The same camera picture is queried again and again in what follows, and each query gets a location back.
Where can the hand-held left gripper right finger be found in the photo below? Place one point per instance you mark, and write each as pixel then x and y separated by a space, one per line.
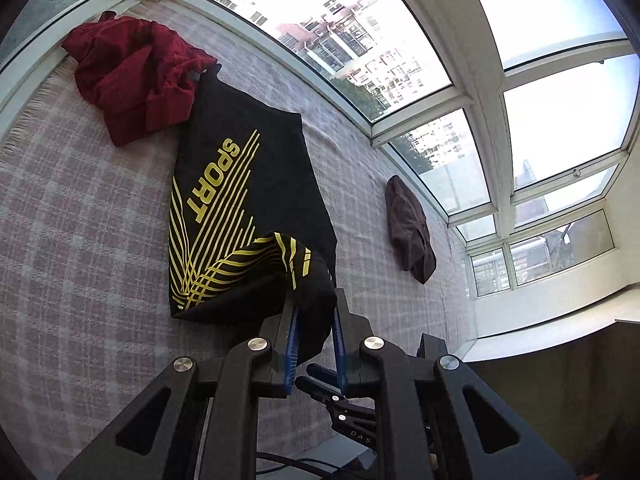
pixel 340 355

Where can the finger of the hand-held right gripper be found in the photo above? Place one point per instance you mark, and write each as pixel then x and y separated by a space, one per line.
pixel 350 415
pixel 322 374

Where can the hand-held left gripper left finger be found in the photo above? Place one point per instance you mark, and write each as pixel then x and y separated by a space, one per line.
pixel 291 355

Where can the black sport shirt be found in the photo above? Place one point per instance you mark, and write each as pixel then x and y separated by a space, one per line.
pixel 270 170

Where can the brown garment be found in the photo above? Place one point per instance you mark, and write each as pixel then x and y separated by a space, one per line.
pixel 407 220

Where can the pink plaid blanket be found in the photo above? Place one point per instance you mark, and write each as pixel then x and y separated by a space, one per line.
pixel 90 220

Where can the green trees outside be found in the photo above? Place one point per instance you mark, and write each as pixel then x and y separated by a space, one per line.
pixel 365 95

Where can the apartment buildings outside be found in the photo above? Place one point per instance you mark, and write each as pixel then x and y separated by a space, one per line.
pixel 350 40

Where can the dark red garment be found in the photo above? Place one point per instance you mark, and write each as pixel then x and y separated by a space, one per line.
pixel 130 70

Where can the white window frame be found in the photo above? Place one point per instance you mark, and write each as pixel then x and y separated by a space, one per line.
pixel 480 50

